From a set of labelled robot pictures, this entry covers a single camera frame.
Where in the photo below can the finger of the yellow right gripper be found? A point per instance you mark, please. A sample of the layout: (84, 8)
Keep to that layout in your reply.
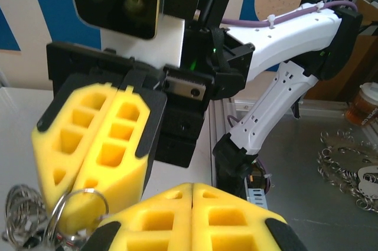
(50, 150)
(124, 180)

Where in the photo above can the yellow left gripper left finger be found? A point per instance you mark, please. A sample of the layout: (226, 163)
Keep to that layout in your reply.
(153, 221)

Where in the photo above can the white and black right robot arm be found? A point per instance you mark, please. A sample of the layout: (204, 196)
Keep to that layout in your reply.
(283, 44)

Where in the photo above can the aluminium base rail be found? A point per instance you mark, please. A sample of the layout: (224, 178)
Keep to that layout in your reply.
(220, 133)

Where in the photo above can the brown cardboard box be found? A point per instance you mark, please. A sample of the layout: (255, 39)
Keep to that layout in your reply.
(336, 79)

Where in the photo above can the clear plastic bag with items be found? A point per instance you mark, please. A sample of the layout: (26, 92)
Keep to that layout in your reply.
(20, 212)

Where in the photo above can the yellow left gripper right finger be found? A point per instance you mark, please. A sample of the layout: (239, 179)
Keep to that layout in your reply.
(230, 221)

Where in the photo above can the pile of spare key rings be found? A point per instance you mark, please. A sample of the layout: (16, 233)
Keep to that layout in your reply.
(345, 162)

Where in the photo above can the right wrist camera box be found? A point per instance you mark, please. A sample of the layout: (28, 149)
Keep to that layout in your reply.
(115, 0)

